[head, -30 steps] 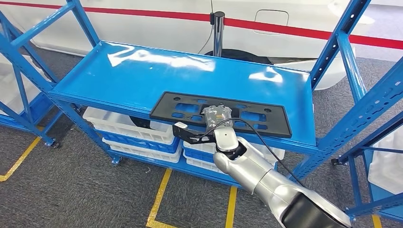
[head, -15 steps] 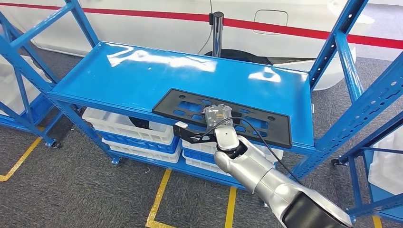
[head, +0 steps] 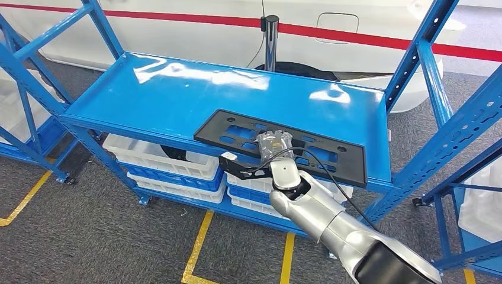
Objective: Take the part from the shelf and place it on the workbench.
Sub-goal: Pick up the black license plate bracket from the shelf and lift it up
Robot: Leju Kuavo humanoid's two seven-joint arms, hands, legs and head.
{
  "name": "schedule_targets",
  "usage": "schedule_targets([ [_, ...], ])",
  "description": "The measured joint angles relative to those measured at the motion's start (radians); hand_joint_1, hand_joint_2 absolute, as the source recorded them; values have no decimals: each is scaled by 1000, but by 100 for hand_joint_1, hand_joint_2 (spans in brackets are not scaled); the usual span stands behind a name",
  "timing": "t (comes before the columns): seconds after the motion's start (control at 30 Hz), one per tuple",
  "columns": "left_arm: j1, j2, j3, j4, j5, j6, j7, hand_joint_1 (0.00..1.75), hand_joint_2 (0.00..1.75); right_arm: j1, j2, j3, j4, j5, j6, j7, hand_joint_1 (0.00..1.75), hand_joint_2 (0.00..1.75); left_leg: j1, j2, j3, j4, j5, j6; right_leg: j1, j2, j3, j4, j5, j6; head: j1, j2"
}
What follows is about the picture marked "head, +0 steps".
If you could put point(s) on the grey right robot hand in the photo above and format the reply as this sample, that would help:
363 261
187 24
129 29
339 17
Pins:
274 145

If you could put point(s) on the black plastic frame part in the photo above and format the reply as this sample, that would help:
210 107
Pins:
355 172

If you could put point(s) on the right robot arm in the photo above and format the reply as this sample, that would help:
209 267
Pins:
321 215

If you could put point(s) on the black curved part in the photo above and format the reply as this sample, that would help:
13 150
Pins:
172 153

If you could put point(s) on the yellow floor tape marking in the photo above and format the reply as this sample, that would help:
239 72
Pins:
23 200
469 277
198 247

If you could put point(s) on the red barrier belt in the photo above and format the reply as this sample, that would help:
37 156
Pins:
353 37
157 16

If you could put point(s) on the translucent white bin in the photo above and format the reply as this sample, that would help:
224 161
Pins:
8 113
482 207

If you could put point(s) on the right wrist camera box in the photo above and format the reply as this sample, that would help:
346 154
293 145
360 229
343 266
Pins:
228 156

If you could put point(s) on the chrome stanchion post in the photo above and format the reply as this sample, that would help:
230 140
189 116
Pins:
270 47

